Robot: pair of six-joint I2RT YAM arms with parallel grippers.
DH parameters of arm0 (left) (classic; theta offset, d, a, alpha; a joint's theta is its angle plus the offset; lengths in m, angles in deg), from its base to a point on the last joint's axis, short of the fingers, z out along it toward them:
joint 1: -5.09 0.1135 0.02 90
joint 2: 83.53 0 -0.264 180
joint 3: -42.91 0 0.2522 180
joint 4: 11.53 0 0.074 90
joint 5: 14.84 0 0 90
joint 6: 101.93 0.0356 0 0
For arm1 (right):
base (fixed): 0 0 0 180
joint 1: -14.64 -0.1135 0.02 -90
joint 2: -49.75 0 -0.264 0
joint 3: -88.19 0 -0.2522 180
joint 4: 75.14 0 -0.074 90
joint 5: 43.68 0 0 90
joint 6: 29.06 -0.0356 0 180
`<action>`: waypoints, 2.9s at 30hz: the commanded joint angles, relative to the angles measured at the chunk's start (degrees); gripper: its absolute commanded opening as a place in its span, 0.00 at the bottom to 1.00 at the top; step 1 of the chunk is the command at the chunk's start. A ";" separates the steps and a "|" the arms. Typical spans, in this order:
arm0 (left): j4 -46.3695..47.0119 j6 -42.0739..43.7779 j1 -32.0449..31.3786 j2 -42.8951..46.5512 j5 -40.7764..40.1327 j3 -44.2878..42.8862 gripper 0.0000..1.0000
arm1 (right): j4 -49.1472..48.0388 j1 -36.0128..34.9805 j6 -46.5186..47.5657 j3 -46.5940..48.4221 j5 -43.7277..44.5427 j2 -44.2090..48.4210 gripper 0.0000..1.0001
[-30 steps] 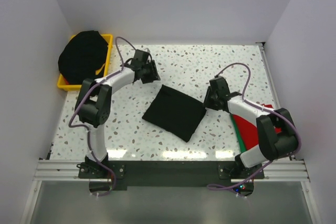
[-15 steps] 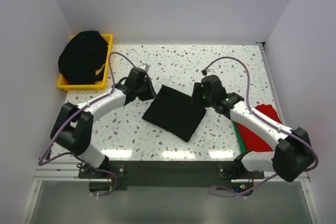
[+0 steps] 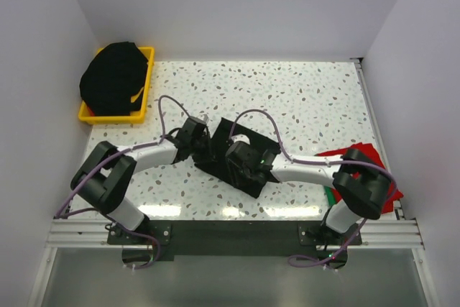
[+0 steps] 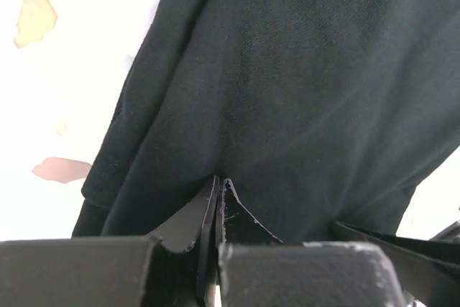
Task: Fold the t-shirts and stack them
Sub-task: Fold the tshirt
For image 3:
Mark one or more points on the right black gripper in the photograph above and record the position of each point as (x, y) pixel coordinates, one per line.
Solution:
(237, 166)

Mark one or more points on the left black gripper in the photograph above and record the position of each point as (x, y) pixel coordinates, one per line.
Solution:
(203, 143)

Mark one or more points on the black t shirt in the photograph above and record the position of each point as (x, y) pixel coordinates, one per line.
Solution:
(221, 142)

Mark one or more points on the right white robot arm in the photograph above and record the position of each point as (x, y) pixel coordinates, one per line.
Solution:
(362, 184)

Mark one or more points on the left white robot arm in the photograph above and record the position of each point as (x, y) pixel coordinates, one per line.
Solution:
(104, 177)

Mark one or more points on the black shirts pile in bin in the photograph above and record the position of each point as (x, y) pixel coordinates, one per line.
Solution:
(113, 83)

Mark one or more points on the folded green t shirt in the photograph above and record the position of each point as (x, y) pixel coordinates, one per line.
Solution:
(332, 196)

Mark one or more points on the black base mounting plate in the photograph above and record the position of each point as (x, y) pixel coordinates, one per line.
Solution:
(163, 240)

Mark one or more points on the yellow plastic bin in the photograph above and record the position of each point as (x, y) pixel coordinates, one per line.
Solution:
(136, 117)

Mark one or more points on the folded red t shirt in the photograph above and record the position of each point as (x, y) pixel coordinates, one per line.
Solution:
(369, 150)

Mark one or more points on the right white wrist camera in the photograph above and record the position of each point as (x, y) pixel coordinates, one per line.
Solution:
(240, 138)

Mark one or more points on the aluminium extrusion rail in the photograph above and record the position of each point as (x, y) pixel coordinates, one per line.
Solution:
(91, 233)

